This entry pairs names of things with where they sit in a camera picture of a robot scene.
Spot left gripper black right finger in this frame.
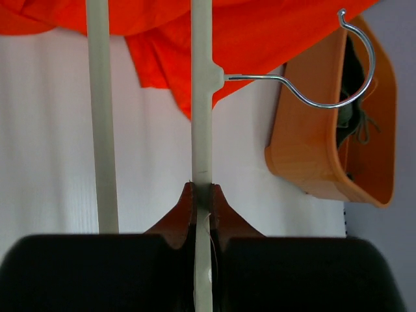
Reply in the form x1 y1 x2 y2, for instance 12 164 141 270
210 185 406 311

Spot dark green shorts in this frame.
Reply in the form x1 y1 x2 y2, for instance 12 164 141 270
336 32 381 150

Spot white plastic hanger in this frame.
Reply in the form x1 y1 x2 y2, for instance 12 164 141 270
86 1 376 311

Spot orange shorts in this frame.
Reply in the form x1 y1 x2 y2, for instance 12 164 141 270
0 0 381 121

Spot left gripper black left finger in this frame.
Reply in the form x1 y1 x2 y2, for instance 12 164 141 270
1 183 196 311

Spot orange plastic basket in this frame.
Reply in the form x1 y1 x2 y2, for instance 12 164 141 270
265 16 397 208

